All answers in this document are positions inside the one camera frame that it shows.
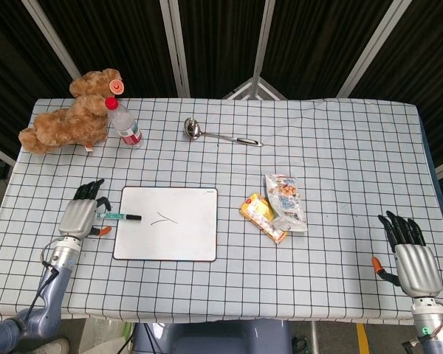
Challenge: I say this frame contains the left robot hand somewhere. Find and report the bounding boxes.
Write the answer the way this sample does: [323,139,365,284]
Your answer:
[58,178,113,240]

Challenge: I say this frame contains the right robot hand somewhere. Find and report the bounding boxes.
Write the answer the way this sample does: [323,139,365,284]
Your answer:
[371,210,442,298]

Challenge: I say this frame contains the whiteboard marker pen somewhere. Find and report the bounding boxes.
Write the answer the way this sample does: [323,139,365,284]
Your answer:
[95,212,142,222]

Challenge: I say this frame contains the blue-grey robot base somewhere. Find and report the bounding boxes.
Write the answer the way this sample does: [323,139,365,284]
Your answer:
[131,319,293,354]

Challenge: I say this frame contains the white dry-erase board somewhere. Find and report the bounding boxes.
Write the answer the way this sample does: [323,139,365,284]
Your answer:
[112,186,219,263]

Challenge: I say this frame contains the clear plastic water bottle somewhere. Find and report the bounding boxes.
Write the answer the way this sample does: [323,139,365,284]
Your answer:
[105,97,144,148]

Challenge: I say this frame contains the brown plush teddy bear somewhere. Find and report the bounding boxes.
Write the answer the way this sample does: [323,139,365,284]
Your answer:
[18,69,125,156]

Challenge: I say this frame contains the white shoe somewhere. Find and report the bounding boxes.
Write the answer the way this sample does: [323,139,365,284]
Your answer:
[32,337,71,354]

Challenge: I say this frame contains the clear peanut snack bag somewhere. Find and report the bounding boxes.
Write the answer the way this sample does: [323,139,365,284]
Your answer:
[264,173,308,234]

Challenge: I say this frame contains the checkered tablecloth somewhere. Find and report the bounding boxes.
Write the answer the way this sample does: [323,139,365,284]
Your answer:
[0,97,443,325]

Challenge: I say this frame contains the stainless steel ladle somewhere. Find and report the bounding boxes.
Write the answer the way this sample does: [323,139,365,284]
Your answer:
[184,117,264,148]

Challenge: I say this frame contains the yellow snack packet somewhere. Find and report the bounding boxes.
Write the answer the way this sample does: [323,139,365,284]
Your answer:
[238,195,289,244]

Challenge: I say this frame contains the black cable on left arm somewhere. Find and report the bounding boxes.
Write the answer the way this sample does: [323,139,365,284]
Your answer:
[24,239,60,325]

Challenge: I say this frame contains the metal frame stand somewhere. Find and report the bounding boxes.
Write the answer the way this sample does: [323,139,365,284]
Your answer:
[221,76,289,100]

